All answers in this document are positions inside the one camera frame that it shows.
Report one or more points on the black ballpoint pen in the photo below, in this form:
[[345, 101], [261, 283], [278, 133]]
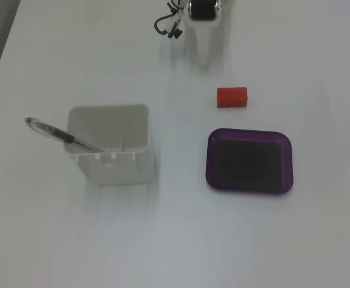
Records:
[[57, 133]]

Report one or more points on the purple metal tray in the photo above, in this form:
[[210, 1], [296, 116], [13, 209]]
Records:
[[249, 162]]

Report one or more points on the white plastic pen holder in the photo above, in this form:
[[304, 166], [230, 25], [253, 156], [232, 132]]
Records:
[[126, 171]]

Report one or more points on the red rectangular block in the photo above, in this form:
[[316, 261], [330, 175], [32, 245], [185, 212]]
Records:
[[231, 97]]

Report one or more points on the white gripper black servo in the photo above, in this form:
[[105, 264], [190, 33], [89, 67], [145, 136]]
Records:
[[204, 12]]

